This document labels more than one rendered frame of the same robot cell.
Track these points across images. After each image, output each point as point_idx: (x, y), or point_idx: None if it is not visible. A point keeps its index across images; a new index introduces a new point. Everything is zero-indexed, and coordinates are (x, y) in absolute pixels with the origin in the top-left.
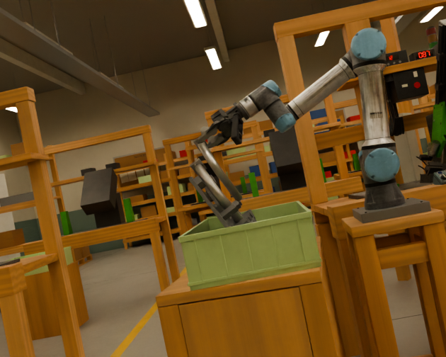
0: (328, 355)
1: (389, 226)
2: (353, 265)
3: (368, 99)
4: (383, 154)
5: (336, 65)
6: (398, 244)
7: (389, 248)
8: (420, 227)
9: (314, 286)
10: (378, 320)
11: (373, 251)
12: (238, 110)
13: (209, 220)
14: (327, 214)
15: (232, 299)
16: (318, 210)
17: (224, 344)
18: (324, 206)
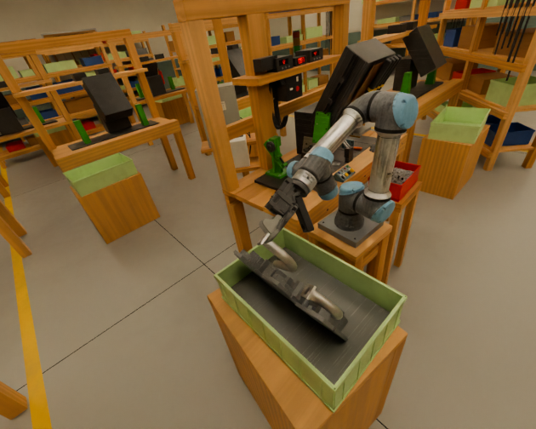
0: (394, 368)
1: (372, 246)
2: None
3: (390, 162)
4: (390, 206)
5: (349, 116)
6: None
7: (365, 257)
8: None
9: (402, 343)
10: None
11: (361, 265)
12: (298, 189)
13: (219, 275)
14: (273, 214)
15: (358, 390)
16: (245, 201)
17: (345, 416)
18: (256, 202)
